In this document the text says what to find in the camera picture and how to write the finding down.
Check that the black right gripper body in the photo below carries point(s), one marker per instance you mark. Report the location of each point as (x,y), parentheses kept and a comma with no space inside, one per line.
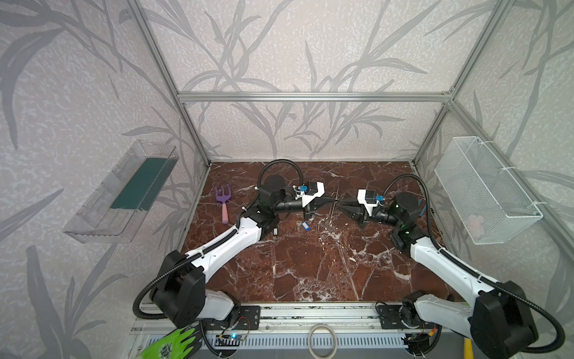
(361,212)

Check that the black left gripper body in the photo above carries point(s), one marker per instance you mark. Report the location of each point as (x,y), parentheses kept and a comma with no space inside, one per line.
(307,208)

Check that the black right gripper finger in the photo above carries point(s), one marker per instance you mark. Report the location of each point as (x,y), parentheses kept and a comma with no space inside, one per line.
(344,208)
(347,201)

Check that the steel perforated key holder plate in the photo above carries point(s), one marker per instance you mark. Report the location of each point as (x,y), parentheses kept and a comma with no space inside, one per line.
(332,207)

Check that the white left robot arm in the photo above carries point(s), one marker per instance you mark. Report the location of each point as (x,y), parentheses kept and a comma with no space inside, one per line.
(180,292)

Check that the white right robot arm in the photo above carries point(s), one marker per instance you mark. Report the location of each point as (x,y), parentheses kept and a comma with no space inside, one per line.
(492,315)

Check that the purple pink garden fork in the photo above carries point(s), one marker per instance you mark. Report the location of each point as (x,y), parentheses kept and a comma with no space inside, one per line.
(222,196)

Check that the green black work glove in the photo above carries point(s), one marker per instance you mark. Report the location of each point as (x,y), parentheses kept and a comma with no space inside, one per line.
(179,344)

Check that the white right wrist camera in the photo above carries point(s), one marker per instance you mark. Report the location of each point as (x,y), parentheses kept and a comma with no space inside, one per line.
(369,199)

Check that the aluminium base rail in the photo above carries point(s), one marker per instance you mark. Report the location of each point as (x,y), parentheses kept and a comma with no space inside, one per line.
(303,325)

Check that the white wire mesh basket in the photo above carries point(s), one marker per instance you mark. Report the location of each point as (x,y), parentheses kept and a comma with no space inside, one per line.
(492,205)

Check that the clear plastic wall shelf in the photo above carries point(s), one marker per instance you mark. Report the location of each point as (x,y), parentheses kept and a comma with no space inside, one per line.
(117,209)

